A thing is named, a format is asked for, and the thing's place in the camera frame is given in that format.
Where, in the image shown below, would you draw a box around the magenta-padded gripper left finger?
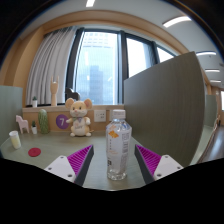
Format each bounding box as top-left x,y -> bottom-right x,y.
44,144 -> 95,187

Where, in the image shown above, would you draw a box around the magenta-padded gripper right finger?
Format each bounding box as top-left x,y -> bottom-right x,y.
134,144 -> 184,185

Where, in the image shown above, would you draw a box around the clear plastic water bottle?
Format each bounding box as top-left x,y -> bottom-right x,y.
105,109 -> 133,181

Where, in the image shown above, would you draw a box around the flat round red coaster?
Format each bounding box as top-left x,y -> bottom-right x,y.
27,147 -> 42,158

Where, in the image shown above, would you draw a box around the round purple number sign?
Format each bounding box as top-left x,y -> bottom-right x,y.
55,113 -> 70,130

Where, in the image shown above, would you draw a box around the tall green cactus decoration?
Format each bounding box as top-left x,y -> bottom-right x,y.
37,108 -> 50,135

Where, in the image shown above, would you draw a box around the beige mouse plush toy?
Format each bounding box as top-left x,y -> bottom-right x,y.
64,97 -> 94,138

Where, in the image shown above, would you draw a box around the white paper cup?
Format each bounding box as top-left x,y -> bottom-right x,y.
8,130 -> 22,150

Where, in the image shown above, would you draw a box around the wooden window ledge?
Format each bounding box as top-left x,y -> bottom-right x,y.
22,104 -> 126,133

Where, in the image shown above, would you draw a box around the pink horse figurine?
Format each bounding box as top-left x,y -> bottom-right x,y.
15,114 -> 30,135

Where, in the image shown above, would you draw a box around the grey desk partition panel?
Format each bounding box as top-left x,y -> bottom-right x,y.
0,85 -> 24,148
123,51 -> 206,168

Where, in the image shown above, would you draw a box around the wooden hand model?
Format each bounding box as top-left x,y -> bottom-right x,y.
50,75 -> 60,107

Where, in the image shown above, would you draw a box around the light grey curtain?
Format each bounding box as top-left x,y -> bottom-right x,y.
25,26 -> 78,107

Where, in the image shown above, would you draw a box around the dark-framed window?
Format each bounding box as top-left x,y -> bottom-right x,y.
65,28 -> 177,105

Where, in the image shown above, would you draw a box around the ceiling lights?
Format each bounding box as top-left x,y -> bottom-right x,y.
85,0 -> 222,84

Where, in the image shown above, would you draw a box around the white wall socket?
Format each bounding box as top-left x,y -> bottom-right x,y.
93,109 -> 107,123

